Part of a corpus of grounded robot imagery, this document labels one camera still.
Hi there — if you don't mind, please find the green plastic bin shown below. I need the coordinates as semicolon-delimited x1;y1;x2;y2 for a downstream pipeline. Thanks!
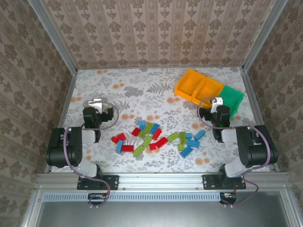
217;85;245;119

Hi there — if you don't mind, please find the yellow plastic bin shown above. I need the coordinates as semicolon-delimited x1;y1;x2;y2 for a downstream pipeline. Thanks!
191;77;225;109
174;69;207;102

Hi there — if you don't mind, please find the floral print table cover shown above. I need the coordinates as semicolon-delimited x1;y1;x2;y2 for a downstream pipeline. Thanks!
51;67;273;175

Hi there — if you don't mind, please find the grey metal panel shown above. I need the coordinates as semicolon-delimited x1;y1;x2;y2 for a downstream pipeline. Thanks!
21;189;303;227

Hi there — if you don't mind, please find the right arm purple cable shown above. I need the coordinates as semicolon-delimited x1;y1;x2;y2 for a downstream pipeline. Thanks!
197;96;272;209

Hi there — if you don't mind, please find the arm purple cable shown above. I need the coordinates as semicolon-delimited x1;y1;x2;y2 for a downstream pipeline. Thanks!
63;101;120;209
197;96;272;209

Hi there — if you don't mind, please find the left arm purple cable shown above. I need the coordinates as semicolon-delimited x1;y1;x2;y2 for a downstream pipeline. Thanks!
63;101;120;209

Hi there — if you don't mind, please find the aluminium side rail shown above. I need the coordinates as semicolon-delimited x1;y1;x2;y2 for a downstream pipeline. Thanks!
44;70;79;173
240;68;280;172

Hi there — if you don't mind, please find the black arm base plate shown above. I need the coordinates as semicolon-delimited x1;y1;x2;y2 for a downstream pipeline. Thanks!
202;174;247;191
77;174;119;191

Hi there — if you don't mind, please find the long aluminium base rail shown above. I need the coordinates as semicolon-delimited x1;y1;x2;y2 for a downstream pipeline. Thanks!
35;172;293;191

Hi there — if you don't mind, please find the aluminium frame post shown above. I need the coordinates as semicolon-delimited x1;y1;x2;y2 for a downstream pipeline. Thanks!
242;0;289;71
27;0;78;73

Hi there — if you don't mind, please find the white slotted cable duct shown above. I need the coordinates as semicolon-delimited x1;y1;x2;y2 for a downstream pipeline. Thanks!
43;192;224;203

